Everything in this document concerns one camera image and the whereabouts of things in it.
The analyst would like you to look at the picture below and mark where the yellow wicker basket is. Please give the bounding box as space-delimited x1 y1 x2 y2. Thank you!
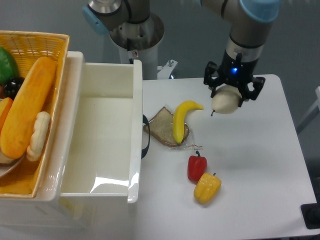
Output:
0 30 70 199

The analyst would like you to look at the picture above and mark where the white frame at right edge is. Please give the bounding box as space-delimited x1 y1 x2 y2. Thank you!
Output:
295 86 320 135

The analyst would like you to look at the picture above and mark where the green avocado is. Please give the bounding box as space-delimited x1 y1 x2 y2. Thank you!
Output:
0 46 20 86

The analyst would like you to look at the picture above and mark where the white drawer cabinet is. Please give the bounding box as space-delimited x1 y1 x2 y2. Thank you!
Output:
0 51 136 240

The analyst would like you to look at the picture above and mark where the yellow bell pepper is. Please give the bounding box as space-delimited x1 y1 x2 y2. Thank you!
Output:
193 172 222 204

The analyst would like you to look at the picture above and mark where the white plate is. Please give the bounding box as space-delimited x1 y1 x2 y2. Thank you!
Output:
0 152 26 178

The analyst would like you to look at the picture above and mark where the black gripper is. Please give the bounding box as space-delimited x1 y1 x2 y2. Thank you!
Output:
203 50 266 107

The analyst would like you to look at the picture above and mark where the orange fruit piece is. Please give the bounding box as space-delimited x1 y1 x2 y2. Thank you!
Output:
0 97 13 132

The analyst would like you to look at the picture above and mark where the black device at table edge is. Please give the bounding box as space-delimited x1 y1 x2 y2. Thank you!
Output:
300 203 320 230

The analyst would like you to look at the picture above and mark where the red bell pepper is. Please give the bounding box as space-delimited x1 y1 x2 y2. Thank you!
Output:
187 150 208 182

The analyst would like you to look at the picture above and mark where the white open upper drawer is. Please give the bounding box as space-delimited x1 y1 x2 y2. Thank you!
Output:
61 60 143 204

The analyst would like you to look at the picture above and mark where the pale cream pear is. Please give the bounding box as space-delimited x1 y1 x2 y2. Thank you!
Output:
211 85 242 116

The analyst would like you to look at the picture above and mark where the yellow banana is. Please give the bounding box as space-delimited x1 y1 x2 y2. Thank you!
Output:
172 100 204 144

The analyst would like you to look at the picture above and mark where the dark purple grape cluster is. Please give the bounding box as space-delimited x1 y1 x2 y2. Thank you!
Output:
3 76 25 100

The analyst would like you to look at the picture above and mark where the orange baguette loaf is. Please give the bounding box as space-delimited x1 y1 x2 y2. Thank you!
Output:
0 56 57 159

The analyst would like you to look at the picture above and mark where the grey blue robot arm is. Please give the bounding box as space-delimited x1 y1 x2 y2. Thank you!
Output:
82 0 281 102

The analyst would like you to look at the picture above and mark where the brown bread slice in wrap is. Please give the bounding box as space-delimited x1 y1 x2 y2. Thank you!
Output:
143 106 190 148

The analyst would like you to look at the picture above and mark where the cream twisted bread roll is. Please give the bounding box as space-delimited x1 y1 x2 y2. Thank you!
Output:
26 111 51 162

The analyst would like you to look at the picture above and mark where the black drawer handle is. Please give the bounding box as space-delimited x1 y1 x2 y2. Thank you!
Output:
141 114 151 160

